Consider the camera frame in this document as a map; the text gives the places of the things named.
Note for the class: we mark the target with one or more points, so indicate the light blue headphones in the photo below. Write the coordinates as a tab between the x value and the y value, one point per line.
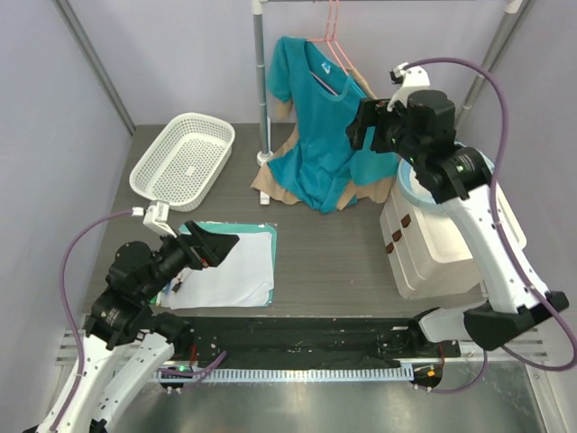
410	185

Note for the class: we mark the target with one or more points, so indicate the beige t shirt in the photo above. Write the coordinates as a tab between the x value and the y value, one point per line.
265	182

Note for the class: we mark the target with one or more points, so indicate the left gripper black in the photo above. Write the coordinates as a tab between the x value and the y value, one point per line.
217	245

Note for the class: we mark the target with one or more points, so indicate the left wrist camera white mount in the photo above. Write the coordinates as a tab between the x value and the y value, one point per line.
156	218

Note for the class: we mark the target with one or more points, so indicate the right rack metal pole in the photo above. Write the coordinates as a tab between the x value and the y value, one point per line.
515	12

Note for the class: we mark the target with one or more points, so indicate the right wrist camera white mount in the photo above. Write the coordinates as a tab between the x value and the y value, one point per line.
410	80

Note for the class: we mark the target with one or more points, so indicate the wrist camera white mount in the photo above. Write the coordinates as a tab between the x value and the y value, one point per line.
410	80
156	218

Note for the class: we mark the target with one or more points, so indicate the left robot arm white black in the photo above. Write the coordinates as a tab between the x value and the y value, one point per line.
122	343

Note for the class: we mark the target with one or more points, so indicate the white slotted cable duct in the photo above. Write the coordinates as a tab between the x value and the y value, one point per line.
404	373

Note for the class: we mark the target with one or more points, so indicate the pink wire hanger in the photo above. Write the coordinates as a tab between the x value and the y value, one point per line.
327	38
345	59

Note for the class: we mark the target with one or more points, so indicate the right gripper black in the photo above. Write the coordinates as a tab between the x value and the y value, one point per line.
370	114

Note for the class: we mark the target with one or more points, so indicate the clothes rack metal pole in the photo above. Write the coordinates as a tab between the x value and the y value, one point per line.
264	154

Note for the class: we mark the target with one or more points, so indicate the teal t shirt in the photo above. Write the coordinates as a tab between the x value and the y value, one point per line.
325	101

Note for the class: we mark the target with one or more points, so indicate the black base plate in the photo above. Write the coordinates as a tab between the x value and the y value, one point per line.
297	343

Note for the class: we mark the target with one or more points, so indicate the left frame metal post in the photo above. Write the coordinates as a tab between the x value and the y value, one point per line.
81	38

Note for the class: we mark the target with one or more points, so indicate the white perforated plastic basket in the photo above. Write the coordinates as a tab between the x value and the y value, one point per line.
184	161

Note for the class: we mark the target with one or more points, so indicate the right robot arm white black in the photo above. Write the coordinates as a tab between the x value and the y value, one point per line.
421	132

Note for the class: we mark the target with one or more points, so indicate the white drawer storage box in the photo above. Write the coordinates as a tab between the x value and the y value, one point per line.
427	253

